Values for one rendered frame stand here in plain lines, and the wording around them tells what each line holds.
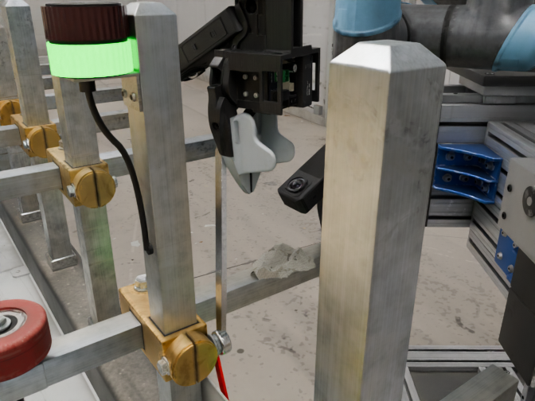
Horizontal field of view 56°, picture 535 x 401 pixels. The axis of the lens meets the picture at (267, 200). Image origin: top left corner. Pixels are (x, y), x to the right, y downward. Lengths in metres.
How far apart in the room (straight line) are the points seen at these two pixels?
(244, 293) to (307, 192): 0.14
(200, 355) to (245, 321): 1.48
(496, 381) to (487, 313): 1.63
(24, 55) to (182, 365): 0.58
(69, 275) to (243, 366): 0.94
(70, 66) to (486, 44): 0.47
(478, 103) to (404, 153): 0.83
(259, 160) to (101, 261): 0.33
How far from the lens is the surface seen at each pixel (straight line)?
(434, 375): 1.52
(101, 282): 0.76
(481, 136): 1.05
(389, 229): 0.23
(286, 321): 1.99
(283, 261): 0.63
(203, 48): 0.51
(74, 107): 0.67
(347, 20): 0.60
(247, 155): 0.51
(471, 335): 2.06
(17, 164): 1.19
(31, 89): 0.91
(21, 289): 1.14
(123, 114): 1.01
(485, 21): 0.67
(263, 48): 0.48
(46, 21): 0.40
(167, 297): 0.49
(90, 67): 0.39
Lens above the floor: 1.18
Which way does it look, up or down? 23 degrees down
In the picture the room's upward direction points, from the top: straight up
